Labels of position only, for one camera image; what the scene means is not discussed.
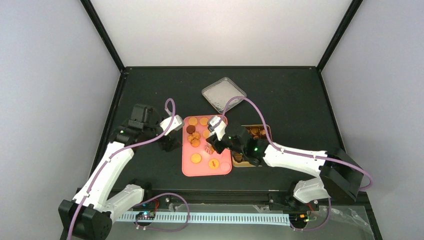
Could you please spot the white slotted cable duct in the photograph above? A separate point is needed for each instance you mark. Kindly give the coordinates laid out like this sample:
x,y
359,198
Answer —
x,y
278,219

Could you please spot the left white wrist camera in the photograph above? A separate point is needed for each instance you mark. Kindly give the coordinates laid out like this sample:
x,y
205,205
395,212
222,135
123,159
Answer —
x,y
171,124

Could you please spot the yellow cookie red mark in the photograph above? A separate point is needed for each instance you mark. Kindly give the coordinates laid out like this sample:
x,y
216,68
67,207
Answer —
x,y
213,164

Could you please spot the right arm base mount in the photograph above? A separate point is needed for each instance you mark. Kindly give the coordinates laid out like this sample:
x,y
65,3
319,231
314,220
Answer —
x,y
285,202

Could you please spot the gold cookie tin box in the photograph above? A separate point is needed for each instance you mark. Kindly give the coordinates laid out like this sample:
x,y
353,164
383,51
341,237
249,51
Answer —
x,y
258,132

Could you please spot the dark chocolate cookie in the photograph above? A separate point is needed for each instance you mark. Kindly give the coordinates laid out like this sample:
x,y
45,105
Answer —
x,y
190,129

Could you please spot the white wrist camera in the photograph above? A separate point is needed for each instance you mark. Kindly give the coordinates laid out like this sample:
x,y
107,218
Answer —
x,y
171,124
216,126

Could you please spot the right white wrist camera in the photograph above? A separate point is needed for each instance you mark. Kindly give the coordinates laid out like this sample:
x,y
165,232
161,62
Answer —
x,y
216,126

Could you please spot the pale pink cookie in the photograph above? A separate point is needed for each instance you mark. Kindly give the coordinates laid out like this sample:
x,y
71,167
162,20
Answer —
x,y
225,167

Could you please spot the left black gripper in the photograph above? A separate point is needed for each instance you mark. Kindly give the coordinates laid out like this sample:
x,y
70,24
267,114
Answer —
x,y
168,143

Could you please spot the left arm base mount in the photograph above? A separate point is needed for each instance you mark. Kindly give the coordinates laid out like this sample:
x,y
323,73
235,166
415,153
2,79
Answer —
x,y
153,200

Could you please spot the pink plastic tray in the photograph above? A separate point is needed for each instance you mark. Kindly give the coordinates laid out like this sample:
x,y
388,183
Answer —
x,y
195,144

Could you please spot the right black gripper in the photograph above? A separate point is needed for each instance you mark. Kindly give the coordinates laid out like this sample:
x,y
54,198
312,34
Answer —
x,y
211,139

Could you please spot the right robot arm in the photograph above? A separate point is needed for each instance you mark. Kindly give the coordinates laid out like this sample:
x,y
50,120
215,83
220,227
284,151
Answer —
x,y
335,175

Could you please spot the orange round cookie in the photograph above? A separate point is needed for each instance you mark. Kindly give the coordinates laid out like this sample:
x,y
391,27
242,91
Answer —
x,y
204,121
193,121

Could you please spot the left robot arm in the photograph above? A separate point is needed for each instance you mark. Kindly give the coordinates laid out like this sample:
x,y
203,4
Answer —
x,y
92,211

